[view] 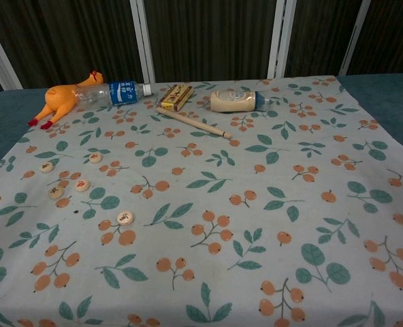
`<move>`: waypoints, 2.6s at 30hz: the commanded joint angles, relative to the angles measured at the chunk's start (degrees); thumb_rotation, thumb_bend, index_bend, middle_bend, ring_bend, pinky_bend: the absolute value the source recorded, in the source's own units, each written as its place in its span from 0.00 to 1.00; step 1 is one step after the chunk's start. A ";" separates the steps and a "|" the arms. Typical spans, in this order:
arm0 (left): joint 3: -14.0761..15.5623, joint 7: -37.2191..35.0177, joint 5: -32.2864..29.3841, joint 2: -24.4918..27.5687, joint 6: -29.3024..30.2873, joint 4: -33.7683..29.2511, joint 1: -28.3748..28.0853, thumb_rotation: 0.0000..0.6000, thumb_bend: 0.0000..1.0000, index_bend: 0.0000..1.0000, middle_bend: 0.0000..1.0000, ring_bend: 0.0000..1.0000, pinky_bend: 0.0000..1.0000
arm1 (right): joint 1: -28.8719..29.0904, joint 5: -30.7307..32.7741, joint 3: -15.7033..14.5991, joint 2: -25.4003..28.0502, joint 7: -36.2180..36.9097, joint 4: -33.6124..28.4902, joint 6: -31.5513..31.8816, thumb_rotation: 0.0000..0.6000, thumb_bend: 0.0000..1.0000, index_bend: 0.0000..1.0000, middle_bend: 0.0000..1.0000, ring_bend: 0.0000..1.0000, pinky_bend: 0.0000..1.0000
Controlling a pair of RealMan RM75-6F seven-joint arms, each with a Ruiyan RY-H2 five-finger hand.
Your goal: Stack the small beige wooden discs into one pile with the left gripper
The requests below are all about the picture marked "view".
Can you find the round wooden piece black character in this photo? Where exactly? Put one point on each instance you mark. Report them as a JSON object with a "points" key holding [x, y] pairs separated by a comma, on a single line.
{"points": [[56, 192], [46, 167], [125, 218]]}

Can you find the yellow red cardboard box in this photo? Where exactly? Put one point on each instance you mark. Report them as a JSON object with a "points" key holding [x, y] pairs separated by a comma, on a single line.
{"points": [[176, 96]]}

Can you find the cream mayonnaise squeeze bottle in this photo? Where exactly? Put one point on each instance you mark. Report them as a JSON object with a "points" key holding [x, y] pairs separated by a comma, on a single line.
{"points": [[232, 101]]}

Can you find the orange rubber chicken toy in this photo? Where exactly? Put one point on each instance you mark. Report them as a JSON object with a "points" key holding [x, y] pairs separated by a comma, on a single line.
{"points": [[60, 97]]}

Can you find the round wooden piece red character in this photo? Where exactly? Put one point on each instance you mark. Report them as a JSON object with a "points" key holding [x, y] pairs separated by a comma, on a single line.
{"points": [[82, 185], [96, 157]]}

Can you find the floral fruit print tablecloth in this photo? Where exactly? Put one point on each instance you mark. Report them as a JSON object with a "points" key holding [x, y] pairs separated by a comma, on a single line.
{"points": [[201, 204]]}

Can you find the wooden drumstick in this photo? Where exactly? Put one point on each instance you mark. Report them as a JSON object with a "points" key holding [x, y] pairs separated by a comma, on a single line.
{"points": [[188, 121]]}

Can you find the clear bottle blue label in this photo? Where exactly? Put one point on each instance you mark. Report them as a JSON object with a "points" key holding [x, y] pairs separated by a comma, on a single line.
{"points": [[121, 92]]}

